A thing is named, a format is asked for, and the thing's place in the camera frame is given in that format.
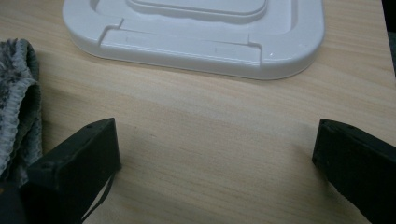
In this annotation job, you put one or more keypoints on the white plastic tray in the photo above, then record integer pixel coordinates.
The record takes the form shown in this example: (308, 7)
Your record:
(193, 43)

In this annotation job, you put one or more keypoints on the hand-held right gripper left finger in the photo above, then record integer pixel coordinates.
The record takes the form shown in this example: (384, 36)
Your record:
(74, 168)

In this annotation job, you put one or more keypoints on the grey fluffy towel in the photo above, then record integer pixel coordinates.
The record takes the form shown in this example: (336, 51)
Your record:
(17, 102)

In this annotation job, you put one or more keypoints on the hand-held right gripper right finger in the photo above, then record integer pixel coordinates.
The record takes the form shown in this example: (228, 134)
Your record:
(361, 165)

